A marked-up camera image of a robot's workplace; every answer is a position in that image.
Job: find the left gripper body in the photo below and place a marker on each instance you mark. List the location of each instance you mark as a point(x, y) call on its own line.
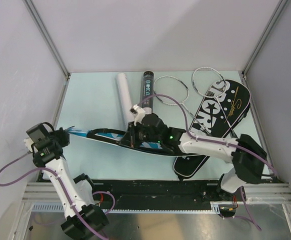
point(60, 136)

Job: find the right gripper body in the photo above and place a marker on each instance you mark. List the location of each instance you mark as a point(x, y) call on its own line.
point(140, 135)

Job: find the blue racket cover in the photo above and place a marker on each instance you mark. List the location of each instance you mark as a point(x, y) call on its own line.
point(112, 137)

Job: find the white shuttlecock tube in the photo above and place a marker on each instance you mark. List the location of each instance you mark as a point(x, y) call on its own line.
point(124, 97)

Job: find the white racket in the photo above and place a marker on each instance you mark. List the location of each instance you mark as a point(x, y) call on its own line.
point(210, 84)
point(178, 90)

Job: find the black shuttlecock tube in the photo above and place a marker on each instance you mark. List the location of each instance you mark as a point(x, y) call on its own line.
point(147, 89)

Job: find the black racket cover front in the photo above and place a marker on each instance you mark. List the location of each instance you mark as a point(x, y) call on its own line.
point(210, 118)

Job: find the black racket cover gold script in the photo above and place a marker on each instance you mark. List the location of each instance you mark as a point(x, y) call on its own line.
point(235, 104)

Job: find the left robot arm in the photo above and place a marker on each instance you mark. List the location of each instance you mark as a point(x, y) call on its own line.
point(83, 218)

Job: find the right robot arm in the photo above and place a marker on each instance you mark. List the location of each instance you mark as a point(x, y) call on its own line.
point(246, 156)

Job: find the light green table mat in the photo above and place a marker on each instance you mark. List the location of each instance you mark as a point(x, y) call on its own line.
point(91, 102)

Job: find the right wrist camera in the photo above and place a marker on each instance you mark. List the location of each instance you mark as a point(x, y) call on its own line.
point(138, 113)

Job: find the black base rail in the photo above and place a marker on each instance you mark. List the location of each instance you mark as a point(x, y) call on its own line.
point(155, 196)

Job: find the left aluminium frame post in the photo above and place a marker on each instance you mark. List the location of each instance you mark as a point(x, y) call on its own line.
point(38, 21)

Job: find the aluminium frame post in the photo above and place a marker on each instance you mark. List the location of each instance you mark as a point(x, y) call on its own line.
point(270, 26)
point(38, 21)

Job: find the right aluminium frame post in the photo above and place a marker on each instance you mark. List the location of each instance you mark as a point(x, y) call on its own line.
point(270, 26)

